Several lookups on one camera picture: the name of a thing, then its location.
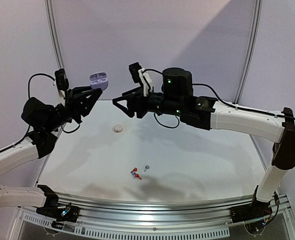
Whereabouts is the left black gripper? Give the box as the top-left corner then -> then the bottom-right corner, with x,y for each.
42,84 -> 102,132

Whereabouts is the purple charging case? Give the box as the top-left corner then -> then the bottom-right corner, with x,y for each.
89,72 -> 109,91

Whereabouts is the small purple earbud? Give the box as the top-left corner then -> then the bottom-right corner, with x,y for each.
143,165 -> 150,172

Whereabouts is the small red earbud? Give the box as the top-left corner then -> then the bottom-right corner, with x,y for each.
131,167 -> 138,173

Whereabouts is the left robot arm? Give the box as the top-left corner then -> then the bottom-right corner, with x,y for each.
0,86 -> 103,217

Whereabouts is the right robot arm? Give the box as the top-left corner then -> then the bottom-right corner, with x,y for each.
112,66 -> 295,218

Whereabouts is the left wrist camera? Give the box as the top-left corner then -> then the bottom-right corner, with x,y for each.
54,68 -> 69,106

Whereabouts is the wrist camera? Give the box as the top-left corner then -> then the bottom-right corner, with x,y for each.
128,62 -> 154,97
54,68 -> 69,106

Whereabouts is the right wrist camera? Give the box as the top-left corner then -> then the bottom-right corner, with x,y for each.
128,62 -> 154,97

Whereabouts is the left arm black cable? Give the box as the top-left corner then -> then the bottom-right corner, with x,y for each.
0,73 -> 81,160

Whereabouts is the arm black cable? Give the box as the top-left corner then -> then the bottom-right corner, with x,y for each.
143,68 -> 295,160
0,73 -> 81,160

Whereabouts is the left aluminium corner post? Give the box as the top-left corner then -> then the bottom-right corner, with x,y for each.
44,0 -> 67,71

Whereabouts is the aluminium corner post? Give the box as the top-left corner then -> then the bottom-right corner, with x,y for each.
44,0 -> 67,71
233,0 -> 263,104

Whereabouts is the aluminium front rail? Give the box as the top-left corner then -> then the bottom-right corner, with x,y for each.
16,192 -> 292,238

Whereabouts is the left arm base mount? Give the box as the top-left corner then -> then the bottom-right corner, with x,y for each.
36,202 -> 81,223

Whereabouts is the right aluminium corner post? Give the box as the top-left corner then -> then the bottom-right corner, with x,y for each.
233,0 -> 263,104

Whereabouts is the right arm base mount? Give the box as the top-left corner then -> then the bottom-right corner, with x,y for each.
229,202 -> 273,223

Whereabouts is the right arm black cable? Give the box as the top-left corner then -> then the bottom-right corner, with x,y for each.
143,68 -> 295,160

